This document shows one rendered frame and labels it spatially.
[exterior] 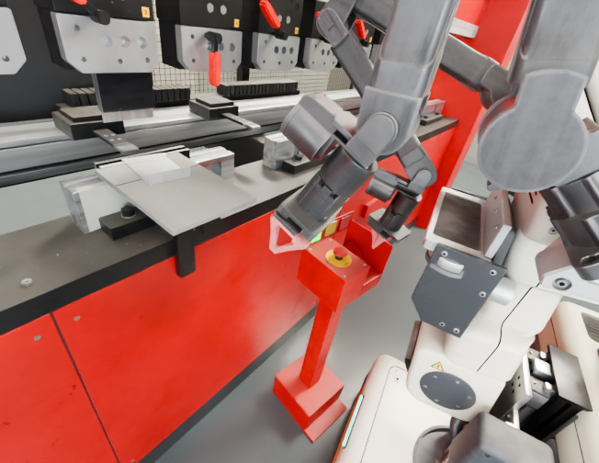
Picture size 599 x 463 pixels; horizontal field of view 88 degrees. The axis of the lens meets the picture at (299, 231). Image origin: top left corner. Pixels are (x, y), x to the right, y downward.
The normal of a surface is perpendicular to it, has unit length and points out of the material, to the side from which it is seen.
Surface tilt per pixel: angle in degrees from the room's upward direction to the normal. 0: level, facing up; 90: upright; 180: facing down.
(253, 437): 0
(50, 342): 90
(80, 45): 90
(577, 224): 116
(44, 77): 90
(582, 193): 101
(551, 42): 78
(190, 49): 90
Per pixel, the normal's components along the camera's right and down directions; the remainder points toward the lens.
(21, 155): 0.77, 0.45
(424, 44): -0.39, 0.31
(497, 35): -0.63, 0.36
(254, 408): 0.15, -0.81
